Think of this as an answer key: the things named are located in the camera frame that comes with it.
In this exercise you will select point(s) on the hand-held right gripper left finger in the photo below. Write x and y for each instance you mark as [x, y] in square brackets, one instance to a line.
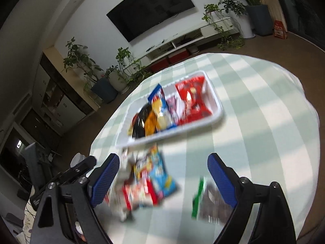
[105, 179]

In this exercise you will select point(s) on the orange snack packet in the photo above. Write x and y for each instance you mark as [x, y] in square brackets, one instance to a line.
[150, 124]

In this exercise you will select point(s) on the bushy green plant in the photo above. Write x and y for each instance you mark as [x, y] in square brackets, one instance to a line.
[233, 6]

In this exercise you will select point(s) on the large white snack packet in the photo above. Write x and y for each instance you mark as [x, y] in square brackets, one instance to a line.
[118, 203]

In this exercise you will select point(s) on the glass sliding door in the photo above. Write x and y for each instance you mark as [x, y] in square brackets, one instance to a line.
[304, 5]

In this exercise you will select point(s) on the white television cabinet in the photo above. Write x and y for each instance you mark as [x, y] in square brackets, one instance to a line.
[218, 26]

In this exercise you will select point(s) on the yellow cake packet blue edge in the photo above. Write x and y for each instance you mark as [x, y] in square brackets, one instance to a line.
[160, 109]

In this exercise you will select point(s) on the beige curtain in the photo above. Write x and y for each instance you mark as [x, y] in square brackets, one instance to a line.
[276, 12]

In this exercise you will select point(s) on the red storage box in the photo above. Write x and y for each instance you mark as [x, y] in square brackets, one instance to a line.
[179, 56]
[160, 64]

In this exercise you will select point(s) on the blue snack packet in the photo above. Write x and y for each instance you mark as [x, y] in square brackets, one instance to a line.
[162, 180]

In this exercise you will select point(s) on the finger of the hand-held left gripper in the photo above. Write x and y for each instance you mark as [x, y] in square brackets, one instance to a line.
[78, 169]

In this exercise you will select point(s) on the pink cartoon snack packet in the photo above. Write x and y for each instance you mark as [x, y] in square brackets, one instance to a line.
[174, 105]

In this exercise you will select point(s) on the tall plant in dark pot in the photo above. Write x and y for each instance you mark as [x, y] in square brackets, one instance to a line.
[104, 89]

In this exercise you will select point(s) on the large-leaf plant in dark pot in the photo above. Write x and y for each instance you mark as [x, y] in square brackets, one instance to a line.
[261, 17]

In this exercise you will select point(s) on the large red snack packet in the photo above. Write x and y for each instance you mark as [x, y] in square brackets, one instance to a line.
[193, 101]

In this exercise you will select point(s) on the red gift bag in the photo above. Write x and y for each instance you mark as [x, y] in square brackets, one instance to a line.
[280, 29]

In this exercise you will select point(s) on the red and white snack packet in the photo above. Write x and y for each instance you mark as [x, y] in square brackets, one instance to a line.
[137, 195]

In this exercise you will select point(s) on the white cupboard unit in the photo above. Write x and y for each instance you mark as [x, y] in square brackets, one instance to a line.
[63, 104]

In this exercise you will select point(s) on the white trash bin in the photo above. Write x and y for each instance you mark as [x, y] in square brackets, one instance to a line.
[77, 158]

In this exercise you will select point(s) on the black snack packet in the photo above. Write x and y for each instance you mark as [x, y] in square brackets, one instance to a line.
[139, 127]

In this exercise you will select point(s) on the white plastic tray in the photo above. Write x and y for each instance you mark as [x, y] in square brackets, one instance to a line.
[214, 99]

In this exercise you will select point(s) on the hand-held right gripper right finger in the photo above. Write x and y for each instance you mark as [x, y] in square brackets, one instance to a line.
[221, 180]

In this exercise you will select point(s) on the trailing green plant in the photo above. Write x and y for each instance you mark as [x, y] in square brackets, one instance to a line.
[124, 56]
[212, 10]

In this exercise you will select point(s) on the wall television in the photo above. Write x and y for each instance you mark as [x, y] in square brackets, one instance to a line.
[149, 7]

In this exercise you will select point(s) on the dark bean packet green edge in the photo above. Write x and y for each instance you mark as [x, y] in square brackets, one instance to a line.
[210, 205]

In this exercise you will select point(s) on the small plant in white pot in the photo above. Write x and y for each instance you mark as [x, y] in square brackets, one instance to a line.
[118, 82]

